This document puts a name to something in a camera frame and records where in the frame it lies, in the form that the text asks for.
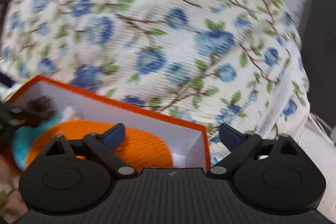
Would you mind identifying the floral sofa cover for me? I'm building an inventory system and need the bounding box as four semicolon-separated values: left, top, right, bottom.
1;0;310;164

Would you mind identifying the grey sparkly scrunchie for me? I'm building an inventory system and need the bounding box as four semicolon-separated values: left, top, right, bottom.
25;96;56;127

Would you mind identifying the white embossed armrest cover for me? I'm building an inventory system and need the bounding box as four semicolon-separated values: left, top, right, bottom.
295;113;335;223

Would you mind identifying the orange cardboard box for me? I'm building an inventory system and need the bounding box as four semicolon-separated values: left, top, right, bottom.
8;75;210;170

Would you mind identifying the orange honeycomb mat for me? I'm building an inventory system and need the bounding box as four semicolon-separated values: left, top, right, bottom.
26;120;173;172

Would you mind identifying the white pink plush toy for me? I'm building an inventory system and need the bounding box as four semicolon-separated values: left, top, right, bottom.
62;106;81;122

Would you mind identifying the teal wet wipes pack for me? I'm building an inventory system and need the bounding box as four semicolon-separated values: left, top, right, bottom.
11;112;63;170

